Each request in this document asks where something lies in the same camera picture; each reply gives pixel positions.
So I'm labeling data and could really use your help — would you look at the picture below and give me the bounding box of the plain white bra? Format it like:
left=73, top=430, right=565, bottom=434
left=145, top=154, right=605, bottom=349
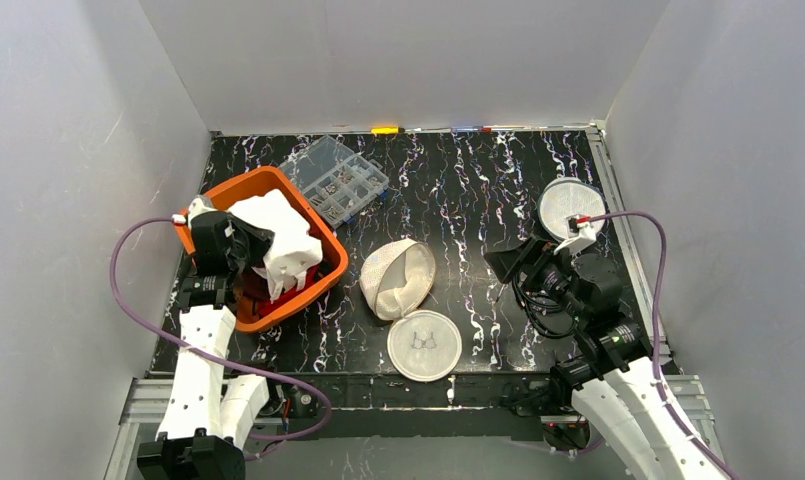
left=228, top=189, right=323, bottom=301

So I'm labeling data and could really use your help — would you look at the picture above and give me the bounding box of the white mesh bag blue trim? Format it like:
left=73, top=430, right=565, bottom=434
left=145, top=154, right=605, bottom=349
left=536, top=177, right=607, bottom=241

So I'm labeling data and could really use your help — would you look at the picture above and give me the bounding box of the white mesh bag beige trim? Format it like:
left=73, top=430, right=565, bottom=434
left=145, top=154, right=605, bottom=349
left=359, top=238, right=463, bottom=383

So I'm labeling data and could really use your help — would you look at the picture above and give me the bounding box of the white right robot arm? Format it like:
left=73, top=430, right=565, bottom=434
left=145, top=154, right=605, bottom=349
left=484, top=237, right=730, bottom=479

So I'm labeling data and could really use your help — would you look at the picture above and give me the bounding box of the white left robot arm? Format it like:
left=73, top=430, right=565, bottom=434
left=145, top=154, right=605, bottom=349
left=136, top=210, right=273, bottom=479

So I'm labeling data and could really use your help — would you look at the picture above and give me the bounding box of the red mesh bag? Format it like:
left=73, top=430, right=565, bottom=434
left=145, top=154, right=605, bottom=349
left=252, top=265, right=321, bottom=318

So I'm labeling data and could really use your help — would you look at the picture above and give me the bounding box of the orange plastic basin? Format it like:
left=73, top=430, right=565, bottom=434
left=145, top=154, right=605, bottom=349
left=171, top=167, right=349, bottom=333

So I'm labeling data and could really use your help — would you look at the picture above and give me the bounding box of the clear plastic screw box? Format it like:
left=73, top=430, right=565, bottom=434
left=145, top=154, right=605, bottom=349
left=279, top=135, right=389, bottom=229

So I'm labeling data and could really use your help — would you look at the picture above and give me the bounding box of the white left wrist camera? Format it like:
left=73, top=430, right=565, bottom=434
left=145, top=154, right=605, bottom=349
left=186, top=195, right=217, bottom=225

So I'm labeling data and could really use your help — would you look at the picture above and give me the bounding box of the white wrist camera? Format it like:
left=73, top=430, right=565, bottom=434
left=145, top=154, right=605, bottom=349
left=186, top=195, right=217, bottom=225
left=553, top=215, right=605, bottom=255

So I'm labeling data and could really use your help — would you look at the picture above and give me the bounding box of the black coiled cable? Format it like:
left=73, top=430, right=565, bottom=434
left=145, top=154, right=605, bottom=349
left=511, top=278, right=579, bottom=340

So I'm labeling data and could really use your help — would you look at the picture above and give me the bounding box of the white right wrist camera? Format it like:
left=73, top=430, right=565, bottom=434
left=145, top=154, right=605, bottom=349
left=553, top=215, right=605, bottom=255

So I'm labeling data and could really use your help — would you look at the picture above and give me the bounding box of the yellow marker on wall edge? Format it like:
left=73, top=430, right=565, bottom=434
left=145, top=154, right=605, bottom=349
left=370, top=126, right=404, bottom=135

